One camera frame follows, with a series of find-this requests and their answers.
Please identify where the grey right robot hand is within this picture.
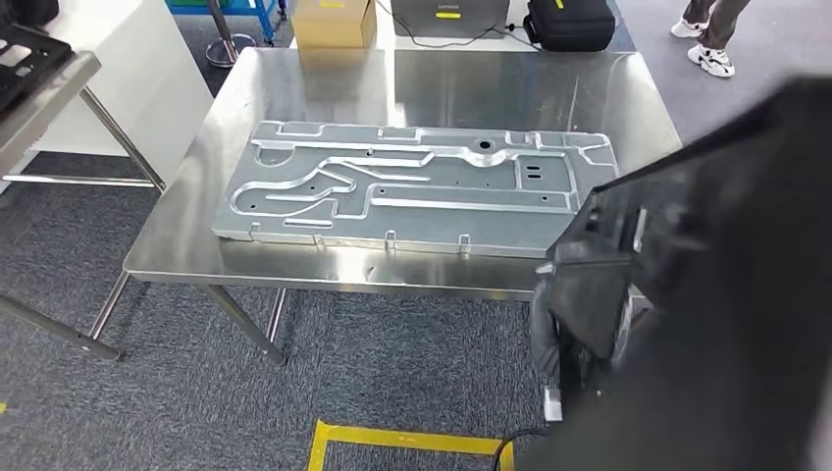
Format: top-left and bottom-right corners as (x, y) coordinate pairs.
(528, 279), (564, 392)

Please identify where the black plastic plate frame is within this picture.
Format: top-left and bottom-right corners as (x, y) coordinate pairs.
(0, 23), (75, 116)
(516, 75), (832, 471)

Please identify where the stainless steel workbench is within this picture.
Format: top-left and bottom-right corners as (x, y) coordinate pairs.
(87, 46), (684, 367)
(0, 51), (168, 363)

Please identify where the stamped grey metal panel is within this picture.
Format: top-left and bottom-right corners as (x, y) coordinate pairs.
(211, 120), (620, 260)

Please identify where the yellow floor tape square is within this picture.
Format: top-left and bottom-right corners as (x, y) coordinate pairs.
(306, 419), (516, 471)

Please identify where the black bag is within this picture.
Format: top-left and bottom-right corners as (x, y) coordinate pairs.
(522, 0), (617, 53)

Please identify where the white and black sneaker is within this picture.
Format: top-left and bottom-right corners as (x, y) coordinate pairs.
(669, 17), (709, 39)
(687, 43), (737, 79)

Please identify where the dark grey case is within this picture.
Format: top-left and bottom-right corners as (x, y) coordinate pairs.
(390, 0), (512, 39)

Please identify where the person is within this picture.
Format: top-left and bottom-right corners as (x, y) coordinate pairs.
(669, 0), (752, 79)

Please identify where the cardboard box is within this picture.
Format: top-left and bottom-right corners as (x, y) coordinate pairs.
(290, 0), (379, 51)

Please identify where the blue metal cart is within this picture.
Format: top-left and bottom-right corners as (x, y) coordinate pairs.
(165, 0), (288, 45)

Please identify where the chrome stanchion with round base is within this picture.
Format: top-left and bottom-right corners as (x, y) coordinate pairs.
(205, 0), (259, 69)

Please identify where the white display plinth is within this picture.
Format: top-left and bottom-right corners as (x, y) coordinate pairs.
(32, 0), (216, 191)

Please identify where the black object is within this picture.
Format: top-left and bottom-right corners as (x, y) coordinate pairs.
(0, 0), (61, 27)

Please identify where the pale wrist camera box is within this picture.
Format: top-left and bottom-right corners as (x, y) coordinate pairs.
(543, 385), (565, 424)

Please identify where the thin black cable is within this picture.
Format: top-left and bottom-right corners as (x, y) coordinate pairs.
(377, 0), (541, 51)

